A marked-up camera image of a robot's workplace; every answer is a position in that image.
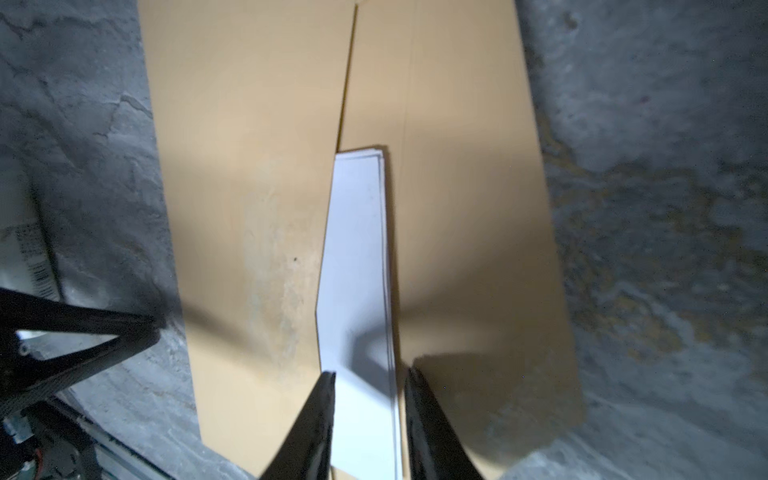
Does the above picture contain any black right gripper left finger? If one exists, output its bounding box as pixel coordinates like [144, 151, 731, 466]
[260, 371, 336, 480]

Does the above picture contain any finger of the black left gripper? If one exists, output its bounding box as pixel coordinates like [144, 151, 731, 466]
[0, 286, 164, 418]

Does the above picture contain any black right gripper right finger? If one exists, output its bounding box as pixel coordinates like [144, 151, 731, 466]
[404, 367, 482, 480]

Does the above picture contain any white paper letter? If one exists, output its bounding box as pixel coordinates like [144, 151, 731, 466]
[316, 149, 403, 479]

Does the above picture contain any brown paper envelope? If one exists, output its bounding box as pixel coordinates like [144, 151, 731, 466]
[138, 1, 585, 479]

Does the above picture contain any white glue stick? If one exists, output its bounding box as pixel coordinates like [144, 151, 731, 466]
[1, 168, 61, 301]

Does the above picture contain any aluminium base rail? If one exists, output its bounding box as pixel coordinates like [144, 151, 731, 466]
[48, 397, 172, 480]

